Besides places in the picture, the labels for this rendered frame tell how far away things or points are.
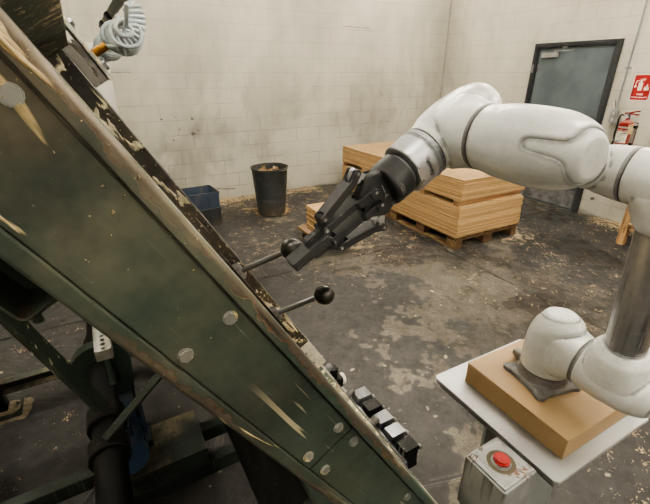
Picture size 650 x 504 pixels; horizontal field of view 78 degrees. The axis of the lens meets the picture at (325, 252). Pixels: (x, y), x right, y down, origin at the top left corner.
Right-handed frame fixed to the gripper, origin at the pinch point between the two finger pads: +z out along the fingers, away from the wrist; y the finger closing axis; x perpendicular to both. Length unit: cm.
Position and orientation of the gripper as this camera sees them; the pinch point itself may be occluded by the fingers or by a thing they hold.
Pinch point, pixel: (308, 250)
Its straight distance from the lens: 62.7
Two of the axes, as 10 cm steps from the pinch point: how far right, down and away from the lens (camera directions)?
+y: 4.4, 6.8, 5.9
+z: -7.5, 6.4, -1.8
